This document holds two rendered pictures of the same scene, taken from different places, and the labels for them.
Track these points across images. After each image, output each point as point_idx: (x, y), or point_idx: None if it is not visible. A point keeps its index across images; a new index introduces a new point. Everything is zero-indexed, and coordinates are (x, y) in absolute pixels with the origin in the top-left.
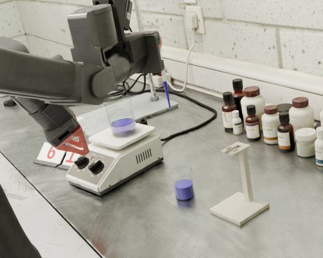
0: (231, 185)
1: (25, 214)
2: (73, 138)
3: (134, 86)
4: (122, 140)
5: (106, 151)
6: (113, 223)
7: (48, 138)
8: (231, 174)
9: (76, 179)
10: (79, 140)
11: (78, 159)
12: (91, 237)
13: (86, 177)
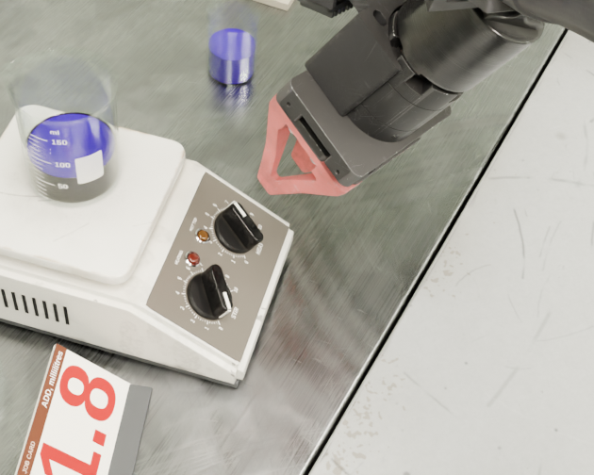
0: (164, 5)
1: (446, 406)
2: (286, 179)
3: None
4: (133, 154)
5: (169, 210)
6: (392, 159)
7: (440, 112)
8: (108, 16)
9: (260, 320)
10: (276, 169)
11: (225, 286)
12: (461, 177)
13: (264, 270)
